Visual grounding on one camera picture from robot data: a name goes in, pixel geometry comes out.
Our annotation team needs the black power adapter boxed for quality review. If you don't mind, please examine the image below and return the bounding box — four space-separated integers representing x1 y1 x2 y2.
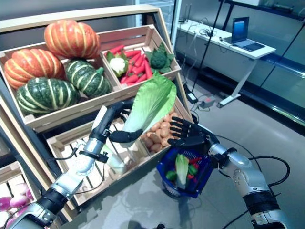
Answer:
187 92 199 104

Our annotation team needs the open grey laptop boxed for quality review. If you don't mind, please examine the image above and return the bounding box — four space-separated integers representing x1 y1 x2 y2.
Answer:
230 16 266 52

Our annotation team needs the blue plastic shopping basket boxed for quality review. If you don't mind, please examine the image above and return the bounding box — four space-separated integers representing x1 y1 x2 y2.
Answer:
156 146 214 199

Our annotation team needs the red orange carrot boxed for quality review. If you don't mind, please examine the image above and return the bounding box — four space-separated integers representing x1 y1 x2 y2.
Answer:
120 74 140 84
144 59 153 79
124 50 142 58
106 44 125 54

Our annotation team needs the wooden slat crate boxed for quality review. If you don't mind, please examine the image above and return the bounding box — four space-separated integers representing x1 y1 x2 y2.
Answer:
0 161 43 229
138 95 195 163
46 112 163 207
98 24 182 90

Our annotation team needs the wooden display rack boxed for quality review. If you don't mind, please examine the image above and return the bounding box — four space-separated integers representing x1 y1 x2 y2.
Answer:
0 6 198 222

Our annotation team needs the black stand pole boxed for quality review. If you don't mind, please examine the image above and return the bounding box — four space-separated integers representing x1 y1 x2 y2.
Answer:
190 0 226 94

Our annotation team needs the small napa cabbage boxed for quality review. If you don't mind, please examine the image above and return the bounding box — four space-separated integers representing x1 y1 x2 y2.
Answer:
175 154 189 189

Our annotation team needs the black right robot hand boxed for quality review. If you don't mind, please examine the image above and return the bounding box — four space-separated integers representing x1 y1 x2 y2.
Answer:
167 116 219 153

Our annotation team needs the orange striped pumpkin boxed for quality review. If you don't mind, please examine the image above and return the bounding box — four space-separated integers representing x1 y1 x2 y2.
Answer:
44 20 101 60
4 48 66 89

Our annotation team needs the white desk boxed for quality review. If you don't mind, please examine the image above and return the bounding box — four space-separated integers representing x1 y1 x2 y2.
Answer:
177 19 277 109

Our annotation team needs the green striped pumpkin with stem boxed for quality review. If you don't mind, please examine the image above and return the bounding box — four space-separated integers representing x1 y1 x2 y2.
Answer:
64 59 112 98

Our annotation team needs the purple white turnip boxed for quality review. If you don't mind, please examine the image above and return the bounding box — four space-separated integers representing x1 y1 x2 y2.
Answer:
14 183 30 195
0 211 10 225
0 197 12 211
10 195 28 208

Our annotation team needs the grey box with red button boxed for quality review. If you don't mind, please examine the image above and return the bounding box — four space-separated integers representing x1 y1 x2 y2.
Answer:
199 97 216 109

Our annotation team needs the green broccoli with leaves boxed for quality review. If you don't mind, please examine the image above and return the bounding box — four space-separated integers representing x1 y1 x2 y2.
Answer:
145 42 176 73

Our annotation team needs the white cauliflower with leaves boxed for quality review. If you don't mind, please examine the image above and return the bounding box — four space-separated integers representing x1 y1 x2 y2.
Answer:
106 51 129 77

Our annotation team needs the large wooden crate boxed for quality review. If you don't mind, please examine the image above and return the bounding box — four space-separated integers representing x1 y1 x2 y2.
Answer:
0 35 122 133

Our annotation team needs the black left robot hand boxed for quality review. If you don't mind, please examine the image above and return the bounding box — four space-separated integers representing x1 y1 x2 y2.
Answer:
88 99 144 150

